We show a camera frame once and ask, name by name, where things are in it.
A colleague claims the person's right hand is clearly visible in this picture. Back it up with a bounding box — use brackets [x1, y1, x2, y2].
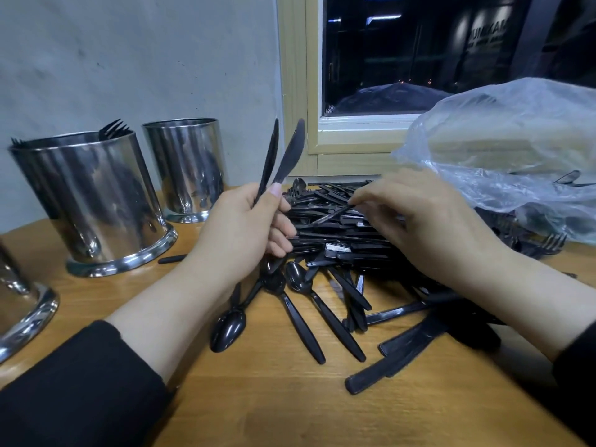
[349, 167, 514, 295]

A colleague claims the clear plastic bag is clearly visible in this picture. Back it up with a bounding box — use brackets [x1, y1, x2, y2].
[393, 77, 596, 246]

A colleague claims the dark parked car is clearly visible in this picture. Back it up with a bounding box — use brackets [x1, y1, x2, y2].
[330, 83, 453, 115]

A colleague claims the person's left forearm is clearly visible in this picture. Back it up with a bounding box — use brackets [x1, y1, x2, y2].
[0, 265, 234, 447]

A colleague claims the person's left hand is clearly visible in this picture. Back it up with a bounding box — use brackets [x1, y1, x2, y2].
[186, 181, 299, 294]

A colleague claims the person's right forearm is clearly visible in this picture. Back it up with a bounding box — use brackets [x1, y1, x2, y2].
[484, 246, 596, 443]

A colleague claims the pile of black plastic cutlery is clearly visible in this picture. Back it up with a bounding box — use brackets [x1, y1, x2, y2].
[158, 176, 596, 397]

